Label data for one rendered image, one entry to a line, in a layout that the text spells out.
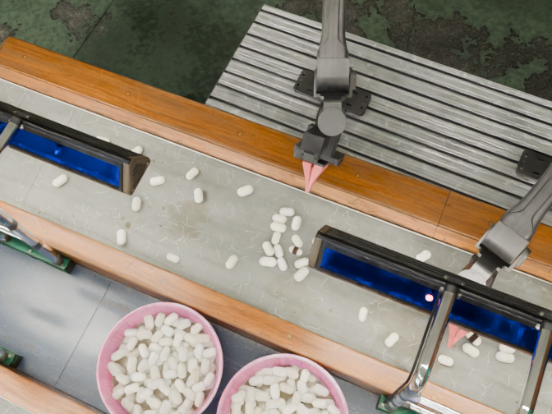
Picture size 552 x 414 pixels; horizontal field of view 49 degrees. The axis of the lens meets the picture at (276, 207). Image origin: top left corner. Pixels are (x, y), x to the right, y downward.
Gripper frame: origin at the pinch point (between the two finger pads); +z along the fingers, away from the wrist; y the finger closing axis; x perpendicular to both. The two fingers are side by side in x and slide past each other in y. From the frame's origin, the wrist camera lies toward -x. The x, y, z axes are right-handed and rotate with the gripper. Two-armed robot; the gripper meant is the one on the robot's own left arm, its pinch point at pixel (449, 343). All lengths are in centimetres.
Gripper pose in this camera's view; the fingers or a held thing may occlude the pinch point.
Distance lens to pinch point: 134.4
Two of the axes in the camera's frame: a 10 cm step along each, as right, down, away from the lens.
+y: 9.1, 3.5, -2.1
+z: -2.6, 9.0, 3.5
